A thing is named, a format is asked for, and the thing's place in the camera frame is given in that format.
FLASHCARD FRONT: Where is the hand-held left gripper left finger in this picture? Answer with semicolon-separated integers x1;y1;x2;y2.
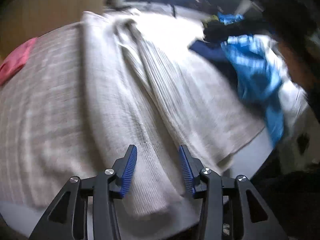
29;144;138;240

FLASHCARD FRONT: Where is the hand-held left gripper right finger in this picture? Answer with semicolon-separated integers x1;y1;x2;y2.
178;144;289;240

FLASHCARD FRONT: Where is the beige knit sweater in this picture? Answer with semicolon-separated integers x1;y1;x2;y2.
80;9;265;217

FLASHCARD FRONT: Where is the person's right forearm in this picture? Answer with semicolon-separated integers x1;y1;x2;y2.
276;39;318;100

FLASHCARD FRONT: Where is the white bed sheet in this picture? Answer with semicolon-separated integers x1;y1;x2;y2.
0;127;274;235

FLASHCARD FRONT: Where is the plaid blanket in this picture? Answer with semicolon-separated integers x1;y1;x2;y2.
0;22;120;210

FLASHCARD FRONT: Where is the blue garment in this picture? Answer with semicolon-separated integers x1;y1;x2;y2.
221;34;285;147

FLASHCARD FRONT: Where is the navy garment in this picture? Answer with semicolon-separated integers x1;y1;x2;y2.
189;39;238;80

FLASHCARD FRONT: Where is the black cloth with yellow trim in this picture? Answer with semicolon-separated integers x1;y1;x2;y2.
201;15;265;43

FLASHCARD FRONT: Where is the pink folded garment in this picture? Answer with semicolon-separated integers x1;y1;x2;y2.
0;37;38;85

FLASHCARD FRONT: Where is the blue cloth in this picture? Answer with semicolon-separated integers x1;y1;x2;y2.
217;12;244;26

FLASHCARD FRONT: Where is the light oak board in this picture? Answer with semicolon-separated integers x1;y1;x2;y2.
0;0;108;60

